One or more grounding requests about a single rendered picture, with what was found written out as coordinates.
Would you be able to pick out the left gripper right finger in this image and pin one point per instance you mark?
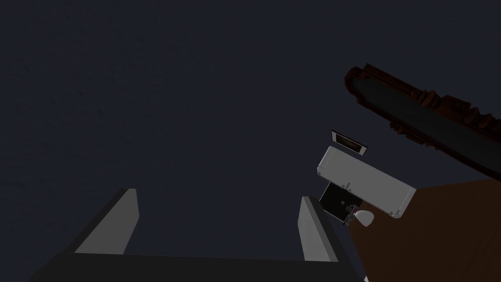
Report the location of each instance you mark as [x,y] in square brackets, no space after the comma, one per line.
[315,231]

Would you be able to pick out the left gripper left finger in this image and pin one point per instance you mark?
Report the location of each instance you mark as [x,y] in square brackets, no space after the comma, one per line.
[113,224]

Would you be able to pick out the white cabinet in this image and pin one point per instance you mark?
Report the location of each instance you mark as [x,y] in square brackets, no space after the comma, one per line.
[366,182]

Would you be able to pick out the small framed wall picture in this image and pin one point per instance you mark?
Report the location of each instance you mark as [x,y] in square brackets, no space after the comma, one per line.
[348,142]

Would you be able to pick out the black box appliance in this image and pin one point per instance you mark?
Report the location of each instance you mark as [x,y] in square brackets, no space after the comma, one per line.
[337,201]

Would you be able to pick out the white rounded lamp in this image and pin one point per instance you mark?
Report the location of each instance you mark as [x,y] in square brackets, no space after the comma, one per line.
[364,217]

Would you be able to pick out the dark ornate framed mirror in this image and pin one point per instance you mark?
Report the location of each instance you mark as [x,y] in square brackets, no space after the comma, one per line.
[426,113]

